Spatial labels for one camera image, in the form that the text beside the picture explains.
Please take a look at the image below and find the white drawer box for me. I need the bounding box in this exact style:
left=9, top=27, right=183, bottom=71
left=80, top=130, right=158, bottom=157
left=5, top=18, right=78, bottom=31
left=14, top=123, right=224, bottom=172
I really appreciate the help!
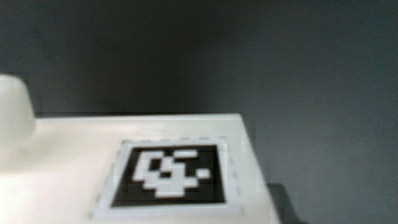
left=0, top=74, right=281, bottom=224

